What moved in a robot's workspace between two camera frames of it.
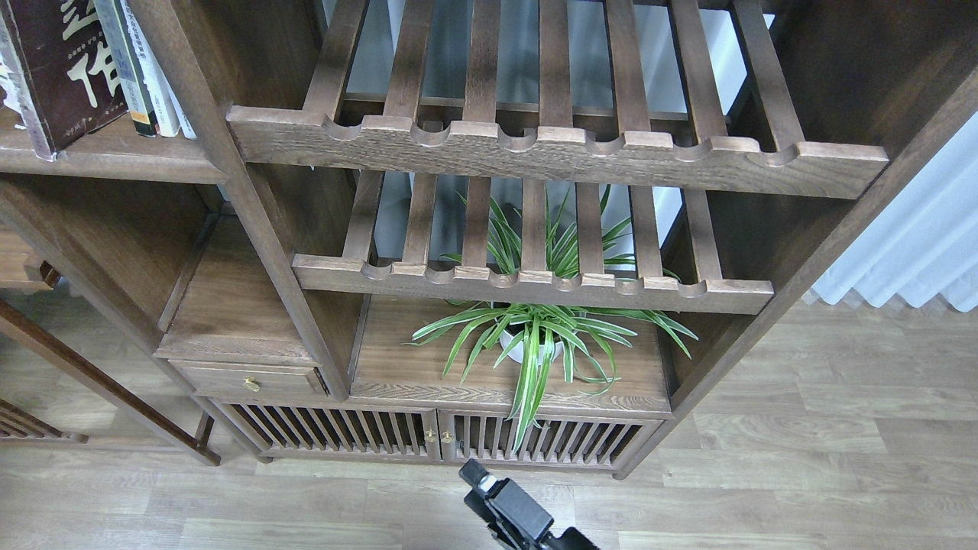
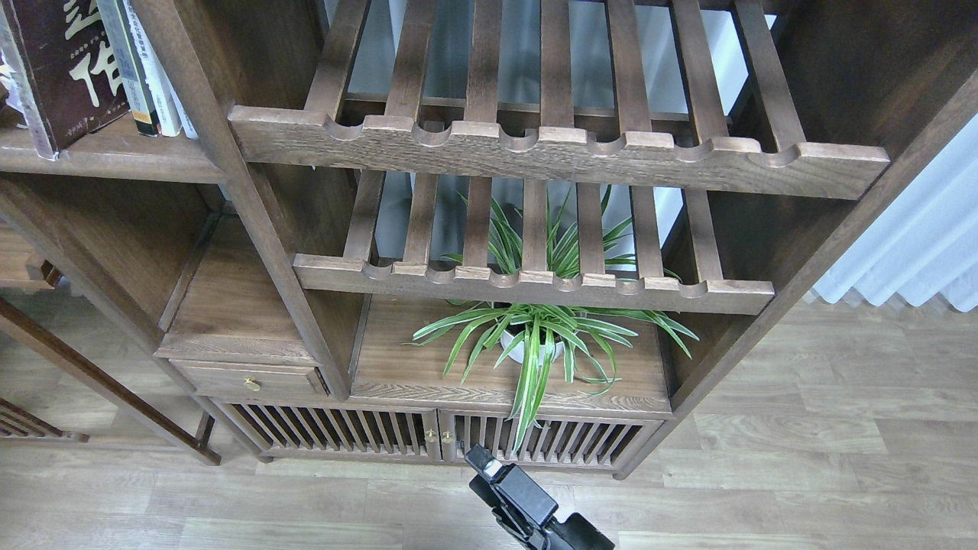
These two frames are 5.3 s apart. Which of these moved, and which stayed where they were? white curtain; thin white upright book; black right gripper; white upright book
Moved: black right gripper
Stayed: white upright book; white curtain; thin white upright book
